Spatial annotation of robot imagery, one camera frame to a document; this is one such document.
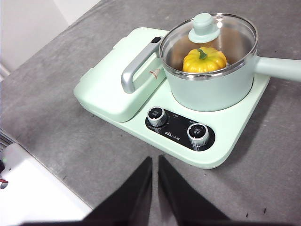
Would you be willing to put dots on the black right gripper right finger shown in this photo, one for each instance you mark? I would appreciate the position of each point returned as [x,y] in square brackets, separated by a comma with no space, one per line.
[185,202]

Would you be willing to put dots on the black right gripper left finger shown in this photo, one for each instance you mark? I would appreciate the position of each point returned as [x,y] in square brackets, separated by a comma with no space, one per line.
[131,202]

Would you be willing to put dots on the yellow pumpkin with green stem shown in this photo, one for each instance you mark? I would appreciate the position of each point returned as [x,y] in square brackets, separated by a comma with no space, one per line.
[195,63]

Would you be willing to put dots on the glass lid with green knob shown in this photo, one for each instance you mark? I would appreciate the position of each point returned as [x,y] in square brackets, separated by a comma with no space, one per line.
[204,26]

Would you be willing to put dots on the silver control knob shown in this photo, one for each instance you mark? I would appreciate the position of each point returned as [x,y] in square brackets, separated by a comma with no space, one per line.
[197,134]
[156,116]

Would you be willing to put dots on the black control panel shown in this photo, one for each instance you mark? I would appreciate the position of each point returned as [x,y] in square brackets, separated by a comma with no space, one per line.
[176,131]

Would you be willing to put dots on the mint green cooker base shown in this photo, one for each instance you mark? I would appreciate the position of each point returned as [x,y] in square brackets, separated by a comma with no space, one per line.
[230,131]

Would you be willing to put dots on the mint green griddle cover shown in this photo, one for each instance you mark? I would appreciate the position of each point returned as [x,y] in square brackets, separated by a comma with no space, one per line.
[105,94]

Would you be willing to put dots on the black latch button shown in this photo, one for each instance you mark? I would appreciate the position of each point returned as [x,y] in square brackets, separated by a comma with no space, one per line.
[156,40]

